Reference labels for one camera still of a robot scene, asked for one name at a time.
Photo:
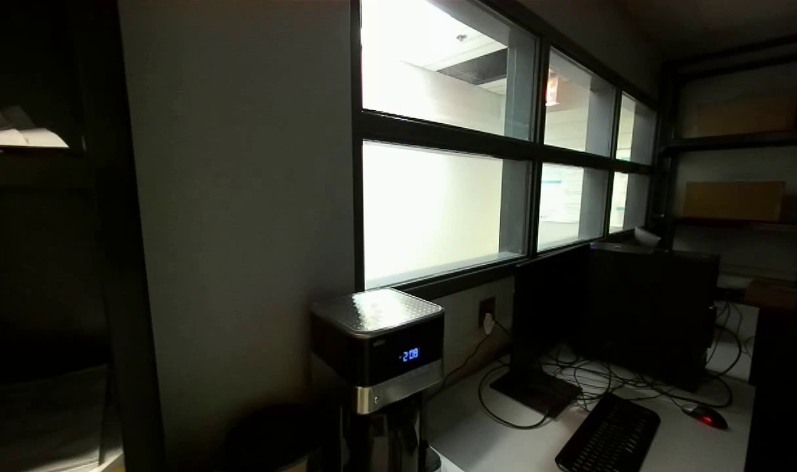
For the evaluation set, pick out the black silver coffee machine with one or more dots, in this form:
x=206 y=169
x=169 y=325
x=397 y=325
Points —
x=372 y=359

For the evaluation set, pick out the black framed window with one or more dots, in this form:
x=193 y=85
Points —
x=486 y=134

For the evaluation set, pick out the black computer monitor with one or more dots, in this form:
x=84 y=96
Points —
x=545 y=311

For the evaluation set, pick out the black computer tower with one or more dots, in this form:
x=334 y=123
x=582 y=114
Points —
x=652 y=311

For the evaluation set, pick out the black keyboard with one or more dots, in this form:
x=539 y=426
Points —
x=615 y=437

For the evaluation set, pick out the lower cardboard box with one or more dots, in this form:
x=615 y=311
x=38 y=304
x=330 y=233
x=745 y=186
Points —
x=734 y=201

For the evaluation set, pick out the cardboard box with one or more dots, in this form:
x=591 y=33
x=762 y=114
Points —
x=747 y=114
x=734 y=201

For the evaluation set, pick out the dark storage shelf unit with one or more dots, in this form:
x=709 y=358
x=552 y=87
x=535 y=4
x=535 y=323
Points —
x=759 y=252

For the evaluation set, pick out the black mouse red light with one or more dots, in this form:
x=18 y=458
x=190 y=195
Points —
x=709 y=417

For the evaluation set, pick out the white papers on left shelf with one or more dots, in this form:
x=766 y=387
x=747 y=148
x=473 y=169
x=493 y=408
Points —
x=17 y=130

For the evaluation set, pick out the upper cardboard box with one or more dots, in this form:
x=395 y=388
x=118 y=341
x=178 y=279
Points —
x=747 y=114

